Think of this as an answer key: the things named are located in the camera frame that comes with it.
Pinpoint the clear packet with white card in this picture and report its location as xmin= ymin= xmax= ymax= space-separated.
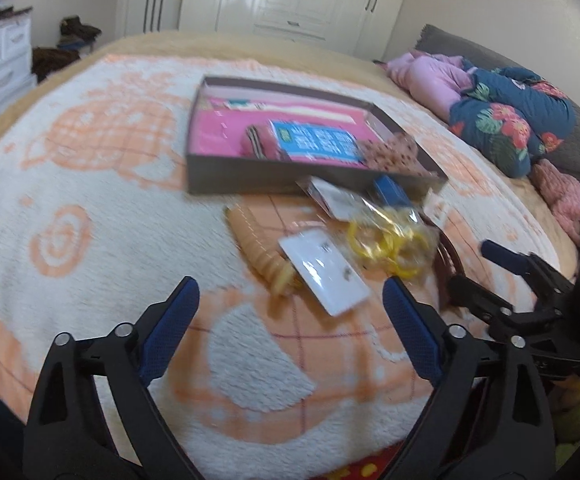
xmin=297 ymin=176 xmax=371 ymax=221

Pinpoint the dark blue floral quilt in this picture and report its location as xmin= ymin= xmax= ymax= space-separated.
xmin=449 ymin=66 xmax=577 ymax=178

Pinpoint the pink quilt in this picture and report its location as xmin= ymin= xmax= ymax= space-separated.
xmin=385 ymin=51 xmax=476 ymax=121

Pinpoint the tan polka-dot scrunchie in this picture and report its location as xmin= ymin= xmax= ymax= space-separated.
xmin=357 ymin=134 xmax=433 ymax=177

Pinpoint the beige bed cover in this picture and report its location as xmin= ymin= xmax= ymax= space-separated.
xmin=0 ymin=30 xmax=580 ymax=271

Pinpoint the cardboard box with pink lining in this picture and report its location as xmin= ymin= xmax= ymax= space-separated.
xmin=185 ymin=75 xmax=450 ymax=196

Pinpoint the white earring card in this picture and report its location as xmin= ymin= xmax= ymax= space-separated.
xmin=278 ymin=230 xmax=371 ymax=317

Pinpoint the clutter on drawer cabinet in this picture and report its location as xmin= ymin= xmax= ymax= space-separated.
xmin=0 ymin=6 xmax=34 ymax=25

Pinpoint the dark red hair band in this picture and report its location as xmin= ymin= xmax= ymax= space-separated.
xmin=432 ymin=232 xmax=467 ymax=311

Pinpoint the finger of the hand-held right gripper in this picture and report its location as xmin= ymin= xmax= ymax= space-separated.
xmin=480 ymin=239 xmax=578 ymax=311
xmin=447 ymin=275 xmax=521 ymax=333

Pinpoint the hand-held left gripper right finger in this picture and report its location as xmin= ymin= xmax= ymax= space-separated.
xmin=382 ymin=275 xmax=556 ymax=480

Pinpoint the red printed cloth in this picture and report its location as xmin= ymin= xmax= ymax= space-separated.
xmin=320 ymin=447 xmax=411 ymax=480

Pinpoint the bag of yellow bangles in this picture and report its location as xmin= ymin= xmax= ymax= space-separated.
xmin=345 ymin=205 xmax=441 ymax=278

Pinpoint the brown bag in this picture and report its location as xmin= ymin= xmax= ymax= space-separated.
xmin=58 ymin=16 xmax=102 ymax=48

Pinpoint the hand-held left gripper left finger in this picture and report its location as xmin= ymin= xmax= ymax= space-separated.
xmin=24 ymin=276 xmax=205 ymax=480

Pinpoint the small blue jewelry box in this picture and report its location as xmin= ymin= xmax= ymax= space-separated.
xmin=374 ymin=175 xmax=413 ymax=208

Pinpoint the pink knit cloth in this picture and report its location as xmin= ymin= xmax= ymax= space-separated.
xmin=530 ymin=160 xmax=580 ymax=247

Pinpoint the brown striped hair tie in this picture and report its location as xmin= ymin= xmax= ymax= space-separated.
xmin=242 ymin=125 xmax=278 ymax=160

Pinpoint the orange and white printed blanket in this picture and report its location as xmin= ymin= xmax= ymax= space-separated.
xmin=0 ymin=52 xmax=566 ymax=466

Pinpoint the dark bag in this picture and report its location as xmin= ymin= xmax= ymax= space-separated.
xmin=32 ymin=45 xmax=81 ymax=82

